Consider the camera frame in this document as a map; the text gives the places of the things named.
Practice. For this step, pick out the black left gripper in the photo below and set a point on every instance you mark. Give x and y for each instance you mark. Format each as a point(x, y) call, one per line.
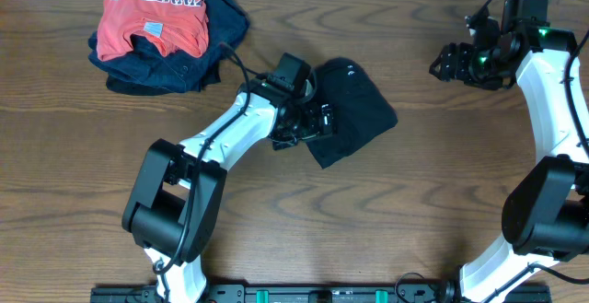
point(317, 126)

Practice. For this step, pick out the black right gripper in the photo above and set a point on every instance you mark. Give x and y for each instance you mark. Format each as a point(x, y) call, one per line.
point(455, 58)

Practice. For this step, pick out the black t-shirt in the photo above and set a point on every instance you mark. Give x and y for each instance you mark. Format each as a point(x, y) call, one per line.
point(360, 111)

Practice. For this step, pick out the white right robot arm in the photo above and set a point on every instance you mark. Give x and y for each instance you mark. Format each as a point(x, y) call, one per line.
point(545, 218)

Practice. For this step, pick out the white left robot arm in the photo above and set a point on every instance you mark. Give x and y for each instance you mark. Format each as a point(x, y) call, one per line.
point(175, 200)

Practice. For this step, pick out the navy folded garment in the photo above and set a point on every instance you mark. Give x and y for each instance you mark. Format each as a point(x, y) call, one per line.
point(146, 72)

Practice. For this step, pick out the orange printed t-shirt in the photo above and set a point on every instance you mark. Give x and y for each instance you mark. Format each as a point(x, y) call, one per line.
point(171, 25)

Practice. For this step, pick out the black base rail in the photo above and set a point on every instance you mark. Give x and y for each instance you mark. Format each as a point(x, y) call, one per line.
point(407, 290)

